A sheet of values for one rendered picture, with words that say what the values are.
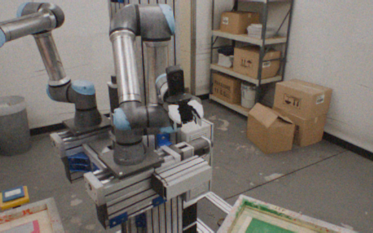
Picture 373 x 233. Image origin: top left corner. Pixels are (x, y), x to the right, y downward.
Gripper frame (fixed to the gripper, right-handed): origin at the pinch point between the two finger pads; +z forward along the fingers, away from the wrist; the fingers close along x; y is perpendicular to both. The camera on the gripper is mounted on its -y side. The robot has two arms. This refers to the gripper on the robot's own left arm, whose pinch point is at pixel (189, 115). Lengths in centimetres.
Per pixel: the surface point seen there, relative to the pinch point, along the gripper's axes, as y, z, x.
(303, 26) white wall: 56, -318, -235
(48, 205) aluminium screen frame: 61, -66, 62
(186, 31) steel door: 57, -449, -101
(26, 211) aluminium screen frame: 61, -65, 72
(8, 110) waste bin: 87, -310, 153
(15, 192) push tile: 60, -84, 81
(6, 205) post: 62, -77, 84
